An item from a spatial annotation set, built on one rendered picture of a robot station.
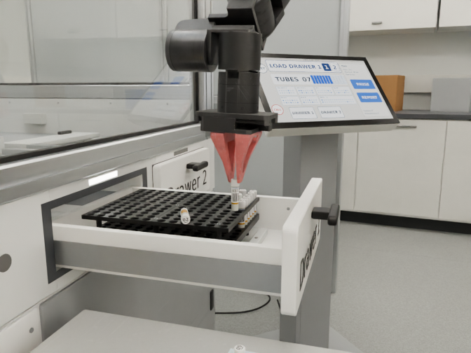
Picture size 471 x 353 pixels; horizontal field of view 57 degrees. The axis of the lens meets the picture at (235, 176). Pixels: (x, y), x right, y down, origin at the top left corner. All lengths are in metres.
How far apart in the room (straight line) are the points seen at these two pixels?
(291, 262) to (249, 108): 0.21
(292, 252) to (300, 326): 1.27
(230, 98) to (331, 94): 0.99
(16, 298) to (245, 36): 0.43
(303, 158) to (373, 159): 2.05
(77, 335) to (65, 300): 0.08
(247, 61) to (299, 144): 0.97
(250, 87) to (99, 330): 0.38
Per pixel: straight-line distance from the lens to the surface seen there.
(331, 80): 1.59
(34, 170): 0.61
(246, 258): 0.53
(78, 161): 0.68
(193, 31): 0.62
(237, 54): 0.58
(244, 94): 0.58
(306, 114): 1.42
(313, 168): 1.56
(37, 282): 0.64
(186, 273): 0.57
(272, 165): 2.37
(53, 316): 0.69
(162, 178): 0.89
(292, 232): 0.49
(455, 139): 3.53
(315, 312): 1.77
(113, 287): 0.81
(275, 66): 1.51
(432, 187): 3.58
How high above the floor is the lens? 1.08
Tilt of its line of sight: 11 degrees down
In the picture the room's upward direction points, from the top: straight up
